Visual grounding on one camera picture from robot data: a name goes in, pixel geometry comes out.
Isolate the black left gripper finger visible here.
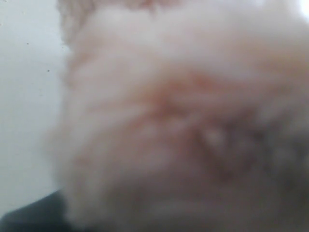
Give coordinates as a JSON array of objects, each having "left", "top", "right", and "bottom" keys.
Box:
[{"left": 0, "top": 192, "right": 72, "bottom": 232}]

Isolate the pink plush teddy bear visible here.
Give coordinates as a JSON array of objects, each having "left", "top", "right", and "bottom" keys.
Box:
[{"left": 46, "top": 0, "right": 309, "bottom": 232}]

